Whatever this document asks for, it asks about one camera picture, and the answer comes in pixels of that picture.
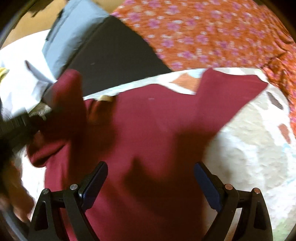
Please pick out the grey pillow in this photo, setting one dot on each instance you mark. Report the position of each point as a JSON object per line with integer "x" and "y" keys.
{"x": 75, "y": 23}

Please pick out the orange floral fabric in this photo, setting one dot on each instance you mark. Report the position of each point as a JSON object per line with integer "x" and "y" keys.
{"x": 216, "y": 33}

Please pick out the black cushion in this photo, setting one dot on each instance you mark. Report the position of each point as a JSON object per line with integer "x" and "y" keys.
{"x": 115, "y": 55}

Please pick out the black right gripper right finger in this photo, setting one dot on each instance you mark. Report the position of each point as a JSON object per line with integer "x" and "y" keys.
{"x": 254, "y": 222}

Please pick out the dark red small shirt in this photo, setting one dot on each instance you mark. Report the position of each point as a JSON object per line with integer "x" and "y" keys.
{"x": 151, "y": 138}

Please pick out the quilted heart pattern blanket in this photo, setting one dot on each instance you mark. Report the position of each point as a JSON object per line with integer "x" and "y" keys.
{"x": 255, "y": 149}

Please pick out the white paper bag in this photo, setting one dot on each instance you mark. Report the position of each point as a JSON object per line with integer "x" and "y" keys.
{"x": 28, "y": 74}

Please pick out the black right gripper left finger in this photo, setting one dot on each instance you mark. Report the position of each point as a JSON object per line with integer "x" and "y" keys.
{"x": 47, "y": 223}

